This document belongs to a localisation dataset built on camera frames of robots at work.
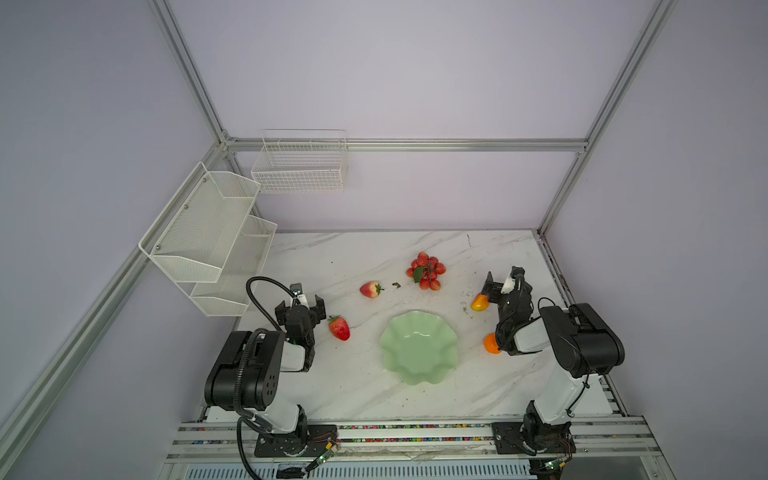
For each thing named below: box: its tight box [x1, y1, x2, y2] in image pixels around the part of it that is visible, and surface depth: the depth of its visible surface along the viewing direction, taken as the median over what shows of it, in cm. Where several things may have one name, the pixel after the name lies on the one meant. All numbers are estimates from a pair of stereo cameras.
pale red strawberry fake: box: [359, 281, 385, 299], surface depth 101 cm
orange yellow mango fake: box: [470, 293, 490, 312], surface depth 98 cm
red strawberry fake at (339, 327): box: [327, 315, 351, 341], surface depth 92 cm
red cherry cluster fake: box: [406, 251, 447, 291], surface depth 106 cm
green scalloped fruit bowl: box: [380, 311, 458, 385], surface depth 90 cm
